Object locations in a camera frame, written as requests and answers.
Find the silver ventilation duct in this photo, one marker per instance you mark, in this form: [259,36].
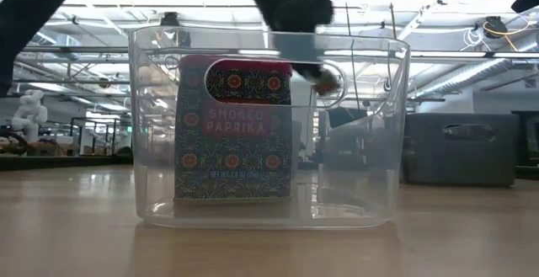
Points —
[463,78]

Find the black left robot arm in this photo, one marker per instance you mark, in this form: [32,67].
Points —
[33,16]

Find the dark translucent plastic bin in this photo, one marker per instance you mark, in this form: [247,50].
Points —
[459,159]

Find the clear plastic bin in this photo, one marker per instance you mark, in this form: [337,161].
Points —
[358,201]

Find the white humanoid robot figure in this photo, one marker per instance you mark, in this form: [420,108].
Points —
[29,113]

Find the black ceiling-hung device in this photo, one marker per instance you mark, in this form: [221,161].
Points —
[494,26]

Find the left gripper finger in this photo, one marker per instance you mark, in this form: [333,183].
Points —
[305,54]

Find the red-lidded smoked paprika tin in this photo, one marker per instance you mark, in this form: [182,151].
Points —
[231,159]

